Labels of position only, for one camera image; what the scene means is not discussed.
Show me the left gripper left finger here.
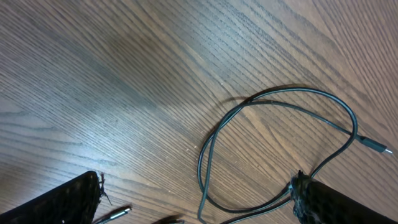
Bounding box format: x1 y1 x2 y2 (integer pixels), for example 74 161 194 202
1 171 101 224

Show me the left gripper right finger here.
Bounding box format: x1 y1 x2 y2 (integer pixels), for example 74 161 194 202
290 171 397 224

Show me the black cable bundle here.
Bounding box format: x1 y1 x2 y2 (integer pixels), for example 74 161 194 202
93 86 394 224

